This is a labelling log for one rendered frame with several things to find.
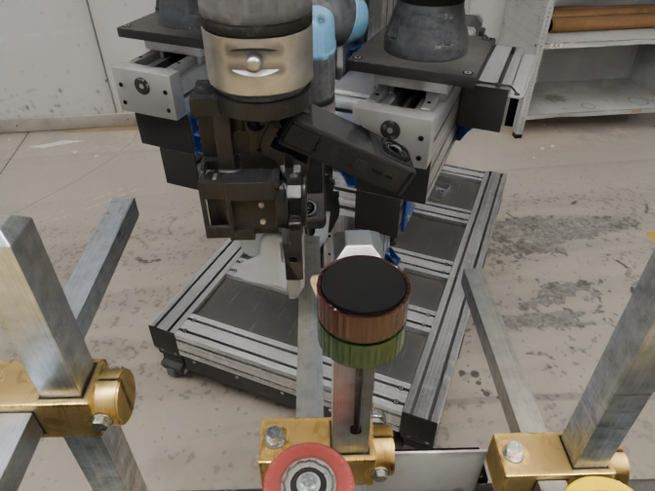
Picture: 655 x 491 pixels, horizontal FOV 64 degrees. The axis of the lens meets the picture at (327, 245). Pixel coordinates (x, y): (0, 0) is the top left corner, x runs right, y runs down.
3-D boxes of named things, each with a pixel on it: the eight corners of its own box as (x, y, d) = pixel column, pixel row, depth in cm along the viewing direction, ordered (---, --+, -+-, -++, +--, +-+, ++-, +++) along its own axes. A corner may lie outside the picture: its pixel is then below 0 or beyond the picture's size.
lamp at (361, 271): (321, 431, 49) (319, 253, 36) (380, 430, 50) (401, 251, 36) (322, 493, 45) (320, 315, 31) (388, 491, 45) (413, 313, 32)
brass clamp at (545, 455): (482, 452, 61) (491, 428, 58) (597, 449, 62) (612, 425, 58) (497, 506, 57) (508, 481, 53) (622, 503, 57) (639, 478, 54)
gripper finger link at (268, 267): (244, 296, 51) (234, 219, 46) (305, 295, 52) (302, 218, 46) (241, 320, 49) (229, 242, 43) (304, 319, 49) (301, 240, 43)
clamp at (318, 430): (264, 443, 58) (261, 417, 55) (387, 440, 58) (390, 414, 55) (261, 494, 54) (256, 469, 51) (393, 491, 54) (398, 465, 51)
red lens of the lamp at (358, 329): (316, 279, 37) (316, 255, 36) (401, 278, 38) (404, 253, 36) (317, 344, 33) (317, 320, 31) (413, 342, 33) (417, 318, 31)
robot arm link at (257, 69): (312, 7, 39) (312, 42, 32) (313, 68, 42) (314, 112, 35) (210, 7, 39) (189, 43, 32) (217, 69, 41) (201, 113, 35)
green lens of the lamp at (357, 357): (317, 304, 39) (316, 283, 38) (398, 303, 39) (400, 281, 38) (318, 369, 34) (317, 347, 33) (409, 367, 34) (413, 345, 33)
